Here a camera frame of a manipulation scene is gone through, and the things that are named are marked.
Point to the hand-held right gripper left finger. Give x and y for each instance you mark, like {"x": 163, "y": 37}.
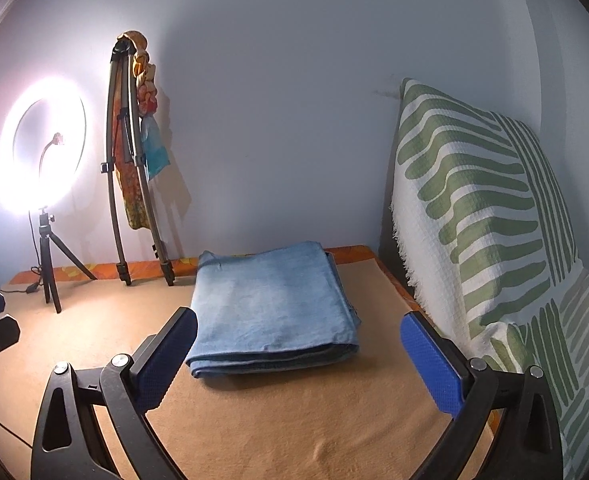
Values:
{"x": 167, "y": 355}

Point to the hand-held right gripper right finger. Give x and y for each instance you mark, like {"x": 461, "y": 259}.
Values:
{"x": 432, "y": 360}

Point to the light blue denim pants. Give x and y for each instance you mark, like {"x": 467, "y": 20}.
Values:
{"x": 269, "y": 305}

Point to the small black tripod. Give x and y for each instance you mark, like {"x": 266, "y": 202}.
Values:
{"x": 47, "y": 250}

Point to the green and white throw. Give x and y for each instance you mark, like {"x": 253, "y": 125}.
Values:
{"x": 474, "y": 210}

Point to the phone holder on gooseneck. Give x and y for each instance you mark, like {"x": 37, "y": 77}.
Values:
{"x": 57, "y": 138}

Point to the tall folded tripod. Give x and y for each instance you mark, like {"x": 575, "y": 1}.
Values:
{"x": 109, "y": 160}

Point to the colourful hanging cloth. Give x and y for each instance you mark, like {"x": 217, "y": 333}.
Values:
{"x": 154, "y": 155}

